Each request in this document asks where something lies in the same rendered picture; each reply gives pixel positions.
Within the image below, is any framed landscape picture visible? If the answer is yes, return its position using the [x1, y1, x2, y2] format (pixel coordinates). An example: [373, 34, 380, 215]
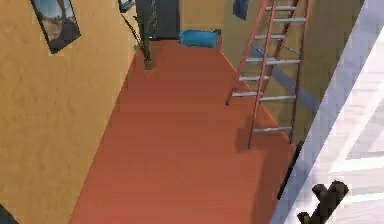
[29, 0, 82, 55]

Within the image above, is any blue wall picture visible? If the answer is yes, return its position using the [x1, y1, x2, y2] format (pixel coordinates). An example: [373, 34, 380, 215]
[232, 0, 250, 21]

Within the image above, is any blue cylinder bin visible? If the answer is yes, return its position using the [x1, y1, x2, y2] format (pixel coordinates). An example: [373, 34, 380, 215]
[178, 28, 222, 49]

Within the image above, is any red step ladder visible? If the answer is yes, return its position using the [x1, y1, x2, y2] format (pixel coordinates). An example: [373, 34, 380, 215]
[225, 0, 313, 150]

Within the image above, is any dark house plant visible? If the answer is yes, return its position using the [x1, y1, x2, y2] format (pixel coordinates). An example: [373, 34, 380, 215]
[120, 5, 158, 71]

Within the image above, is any dark blue flat shape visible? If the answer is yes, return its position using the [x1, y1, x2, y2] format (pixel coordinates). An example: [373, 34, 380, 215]
[0, 204, 20, 224]

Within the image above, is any dark grey room door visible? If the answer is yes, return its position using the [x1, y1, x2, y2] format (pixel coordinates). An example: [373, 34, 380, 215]
[135, 0, 181, 41]

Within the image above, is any small dark framed picture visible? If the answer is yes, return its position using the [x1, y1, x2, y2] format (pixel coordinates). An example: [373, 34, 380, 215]
[117, 0, 137, 14]

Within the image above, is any black bar door handle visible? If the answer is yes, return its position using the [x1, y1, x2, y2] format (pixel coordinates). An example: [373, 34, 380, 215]
[276, 140, 305, 201]

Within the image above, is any black hook door handle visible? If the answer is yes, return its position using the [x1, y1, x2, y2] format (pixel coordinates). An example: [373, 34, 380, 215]
[296, 180, 350, 224]

